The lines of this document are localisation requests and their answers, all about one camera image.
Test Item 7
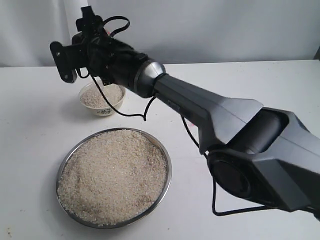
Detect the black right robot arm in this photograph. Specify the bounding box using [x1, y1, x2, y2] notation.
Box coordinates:
[75, 6, 320, 217]

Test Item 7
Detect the black cable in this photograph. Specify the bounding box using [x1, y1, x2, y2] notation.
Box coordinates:
[76, 15, 320, 217]

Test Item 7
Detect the white curtain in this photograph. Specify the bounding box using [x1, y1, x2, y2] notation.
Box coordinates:
[0, 0, 89, 67]

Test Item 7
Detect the steel tray of rice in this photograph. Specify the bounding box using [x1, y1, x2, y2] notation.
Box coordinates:
[55, 127, 172, 229]

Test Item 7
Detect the ceramic bowl of rice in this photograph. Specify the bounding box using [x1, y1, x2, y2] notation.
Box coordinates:
[78, 82, 126, 117]

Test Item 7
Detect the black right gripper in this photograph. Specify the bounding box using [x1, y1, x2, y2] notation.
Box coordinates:
[75, 6, 130, 78]

